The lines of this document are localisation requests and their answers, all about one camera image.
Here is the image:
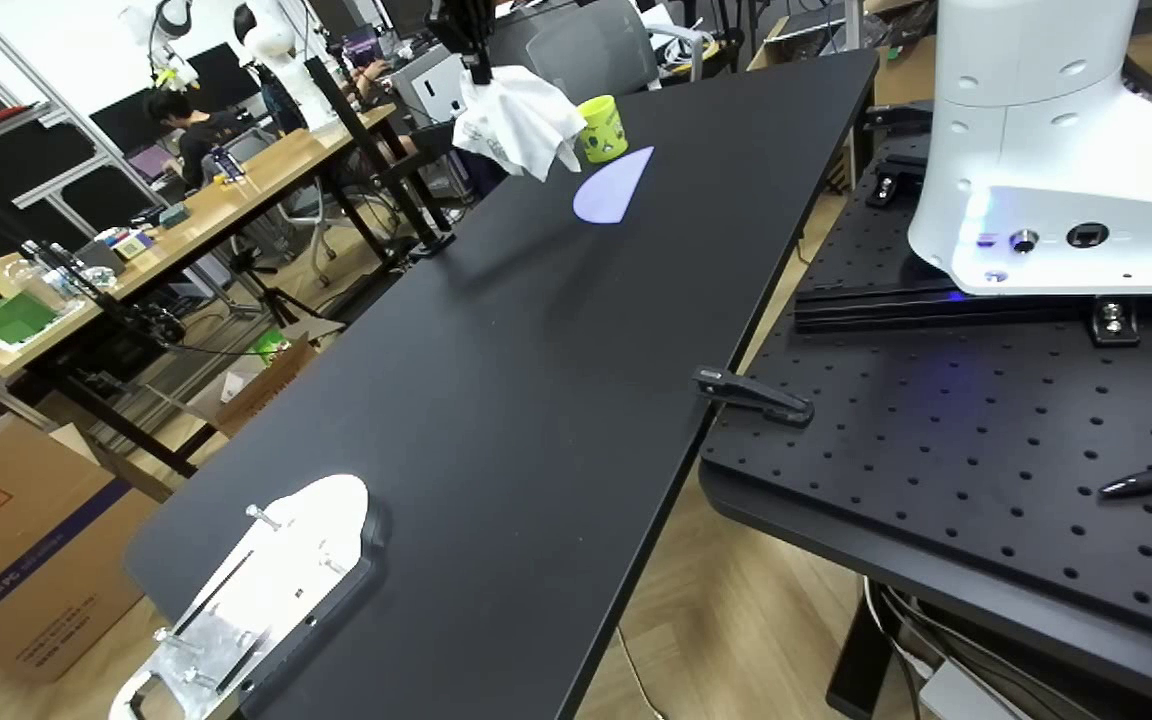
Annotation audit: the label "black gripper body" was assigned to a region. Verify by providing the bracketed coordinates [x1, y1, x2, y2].
[427, 0, 500, 87]

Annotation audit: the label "white cloth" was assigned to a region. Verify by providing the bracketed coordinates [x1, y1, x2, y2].
[448, 59, 593, 185]

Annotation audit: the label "grey cabinet black slots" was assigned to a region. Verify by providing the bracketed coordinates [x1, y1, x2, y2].
[392, 46, 482, 132]

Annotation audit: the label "grey office chair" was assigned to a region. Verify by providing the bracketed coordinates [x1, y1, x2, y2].
[493, 0, 659, 108]

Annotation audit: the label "seated person black hair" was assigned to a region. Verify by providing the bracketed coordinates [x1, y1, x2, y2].
[153, 91, 255, 191]

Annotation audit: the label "long wooden desk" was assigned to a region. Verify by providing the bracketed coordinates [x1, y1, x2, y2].
[0, 101, 400, 386]

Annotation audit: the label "small flat cardboard box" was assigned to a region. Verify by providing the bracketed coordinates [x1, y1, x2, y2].
[208, 336, 319, 441]

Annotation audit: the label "black framed panel rack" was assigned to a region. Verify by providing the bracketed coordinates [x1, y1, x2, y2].
[0, 11, 153, 274]

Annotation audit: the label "black clamp lever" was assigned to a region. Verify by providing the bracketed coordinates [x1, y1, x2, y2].
[698, 370, 816, 432]

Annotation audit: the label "green pad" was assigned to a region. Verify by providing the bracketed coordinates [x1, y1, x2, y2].
[0, 291, 66, 357]

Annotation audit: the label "white clear plastic rack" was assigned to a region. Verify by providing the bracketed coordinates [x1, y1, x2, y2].
[109, 473, 381, 720]

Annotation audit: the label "black perforated breadboard plate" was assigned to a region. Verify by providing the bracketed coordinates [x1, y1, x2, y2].
[698, 118, 1152, 720]

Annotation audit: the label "cardboard box red print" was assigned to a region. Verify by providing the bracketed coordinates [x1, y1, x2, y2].
[0, 411, 168, 688]

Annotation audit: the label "black aluminium rail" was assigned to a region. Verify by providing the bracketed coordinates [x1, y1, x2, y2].
[791, 280, 1152, 342]

